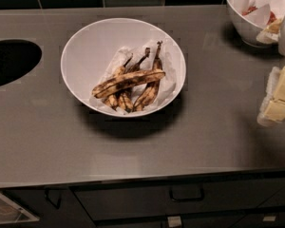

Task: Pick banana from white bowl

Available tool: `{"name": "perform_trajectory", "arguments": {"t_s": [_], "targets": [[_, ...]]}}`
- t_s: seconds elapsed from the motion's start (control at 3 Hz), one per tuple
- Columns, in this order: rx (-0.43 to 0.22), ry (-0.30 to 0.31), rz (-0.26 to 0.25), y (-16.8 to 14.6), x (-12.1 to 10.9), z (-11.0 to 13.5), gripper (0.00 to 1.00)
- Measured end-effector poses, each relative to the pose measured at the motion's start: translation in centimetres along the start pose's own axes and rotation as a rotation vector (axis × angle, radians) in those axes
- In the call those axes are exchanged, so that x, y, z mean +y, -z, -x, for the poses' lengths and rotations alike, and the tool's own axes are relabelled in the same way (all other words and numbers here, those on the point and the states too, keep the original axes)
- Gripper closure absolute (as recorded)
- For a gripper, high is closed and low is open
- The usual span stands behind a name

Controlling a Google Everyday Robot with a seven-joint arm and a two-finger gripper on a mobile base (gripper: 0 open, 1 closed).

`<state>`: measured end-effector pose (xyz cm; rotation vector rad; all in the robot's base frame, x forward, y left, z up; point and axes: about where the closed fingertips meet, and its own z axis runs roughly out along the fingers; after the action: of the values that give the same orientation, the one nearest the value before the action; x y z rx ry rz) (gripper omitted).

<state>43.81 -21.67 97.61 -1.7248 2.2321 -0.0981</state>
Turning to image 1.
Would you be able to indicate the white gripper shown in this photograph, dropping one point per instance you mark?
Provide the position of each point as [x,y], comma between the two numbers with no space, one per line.
[272,111]

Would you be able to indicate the large white bowl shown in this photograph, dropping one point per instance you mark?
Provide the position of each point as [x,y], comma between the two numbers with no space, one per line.
[89,51]

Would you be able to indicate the round countertop hole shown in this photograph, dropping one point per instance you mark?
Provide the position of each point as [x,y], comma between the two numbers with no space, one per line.
[17,58]

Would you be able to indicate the black left cabinet handle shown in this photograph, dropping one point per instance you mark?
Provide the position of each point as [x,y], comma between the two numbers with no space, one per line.
[53,197]

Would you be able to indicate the black drawer handle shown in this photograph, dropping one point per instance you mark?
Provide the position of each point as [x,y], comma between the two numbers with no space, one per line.
[186,194]

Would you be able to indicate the dark drawer front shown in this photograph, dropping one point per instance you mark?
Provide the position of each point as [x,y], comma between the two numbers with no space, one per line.
[151,200]

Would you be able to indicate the white label sticker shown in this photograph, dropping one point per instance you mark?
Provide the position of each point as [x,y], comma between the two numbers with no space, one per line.
[174,222]

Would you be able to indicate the spotted banana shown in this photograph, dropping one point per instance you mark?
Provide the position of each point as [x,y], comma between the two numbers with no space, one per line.
[111,100]
[148,92]
[125,81]
[124,97]

